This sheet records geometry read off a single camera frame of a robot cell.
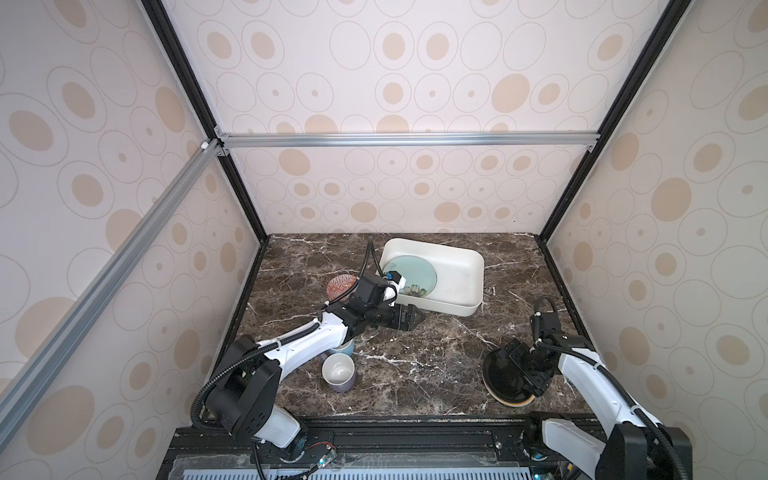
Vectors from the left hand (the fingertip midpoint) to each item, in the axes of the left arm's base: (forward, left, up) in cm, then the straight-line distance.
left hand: (422, 313), depth 80 cm
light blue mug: (-7, +20, -7) cm, 23 cm away
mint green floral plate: (+23, -2, -16) cm, 28 cm away
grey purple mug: (-11, +23, -15) cm, 29 cm away
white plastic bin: (+23, -8, -16) cm, 29 cm away
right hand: (-9, -26, -13) cm, 31 cm away
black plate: (-14, -23, -12) cm, 29 cm away
